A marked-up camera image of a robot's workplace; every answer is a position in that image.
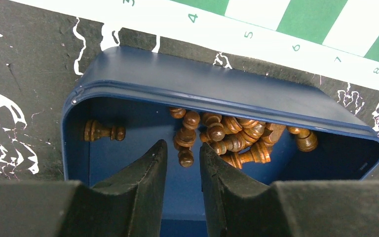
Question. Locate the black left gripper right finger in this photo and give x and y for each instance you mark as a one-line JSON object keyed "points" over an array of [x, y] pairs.
{"points": [[237, 205]]}

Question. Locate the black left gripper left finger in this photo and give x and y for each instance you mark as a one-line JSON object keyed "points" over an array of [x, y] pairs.
{"points": [[127, 204]]}

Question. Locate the brown pawn alone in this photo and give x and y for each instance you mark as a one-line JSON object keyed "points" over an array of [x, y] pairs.
{"points": [[94, 130]]}

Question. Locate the pile of brown chess pieces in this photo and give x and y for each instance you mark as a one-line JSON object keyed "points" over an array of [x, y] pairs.
{"points": [[235, 140]]}

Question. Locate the green white chess board mat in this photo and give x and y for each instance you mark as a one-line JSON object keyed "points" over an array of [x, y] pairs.
{"points": [[338, 39]]}

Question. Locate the blue plastic tray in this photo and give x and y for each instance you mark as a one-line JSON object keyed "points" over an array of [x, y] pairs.
{"points": [[135, 88]]}

